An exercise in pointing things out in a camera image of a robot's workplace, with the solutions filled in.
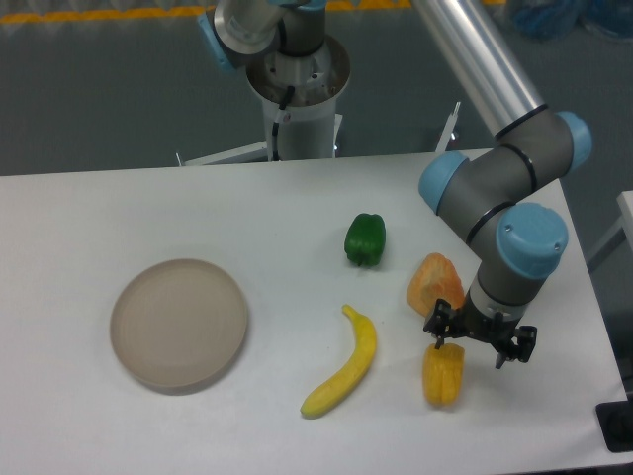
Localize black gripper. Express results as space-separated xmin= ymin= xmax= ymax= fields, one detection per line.
xmin=423 ymin=299 xmax=537 ymax=369

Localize yellow bell pepper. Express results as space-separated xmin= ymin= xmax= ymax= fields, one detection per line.
xmin=421 ymin=343 xmax=465 ymax=407

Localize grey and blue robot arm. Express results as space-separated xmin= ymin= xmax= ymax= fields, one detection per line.
xmin=197 ymin=1 xmax=592 ymax=363

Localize green bell pepper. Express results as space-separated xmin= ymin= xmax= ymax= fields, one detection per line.
xmin=344 ymin=213 xmax=386 ymax=267

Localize yellow banana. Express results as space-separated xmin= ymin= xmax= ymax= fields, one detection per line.
xmin=300 ymin=304 xmax=378 ymax=420

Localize black device at table edge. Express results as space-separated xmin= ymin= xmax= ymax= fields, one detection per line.
xmin=595 ymin=400 xmax=633 ymax=453

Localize beige round plate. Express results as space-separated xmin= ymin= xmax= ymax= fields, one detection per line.
xmin=110 ymin=258 xmax=248 ymax=395

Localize blue plastic bags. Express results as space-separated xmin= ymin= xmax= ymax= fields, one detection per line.
xmin=504 ymin=0 xmax=632 ymax=42

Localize white metal frame bracket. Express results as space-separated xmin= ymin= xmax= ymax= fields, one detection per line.
xmin=434 ymin=101 xmax=461 ymax=153

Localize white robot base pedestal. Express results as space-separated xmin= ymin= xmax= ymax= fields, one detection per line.
xmin=246 ymin=36 xmax=350 ymax=161

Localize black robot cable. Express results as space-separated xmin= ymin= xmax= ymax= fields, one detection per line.
xmin=269 ymin=85 xmax=297 ymax=162

